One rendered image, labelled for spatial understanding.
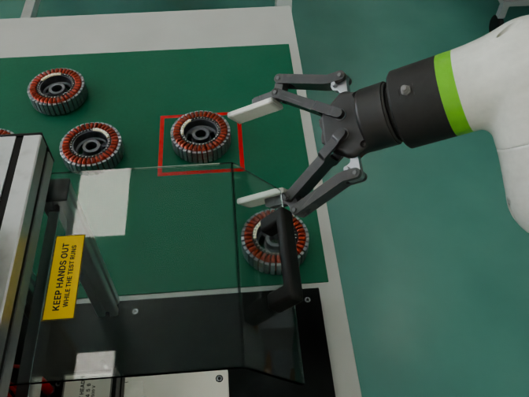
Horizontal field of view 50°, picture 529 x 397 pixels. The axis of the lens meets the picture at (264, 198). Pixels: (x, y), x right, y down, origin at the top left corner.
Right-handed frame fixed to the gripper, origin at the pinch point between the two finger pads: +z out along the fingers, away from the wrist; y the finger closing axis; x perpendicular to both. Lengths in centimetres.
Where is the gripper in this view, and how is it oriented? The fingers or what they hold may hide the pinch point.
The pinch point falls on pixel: (247, 157)
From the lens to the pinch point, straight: 75.5
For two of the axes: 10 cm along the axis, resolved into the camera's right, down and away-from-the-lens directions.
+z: -8.6, 2.3, 4.7
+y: -1.0, -9.6, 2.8
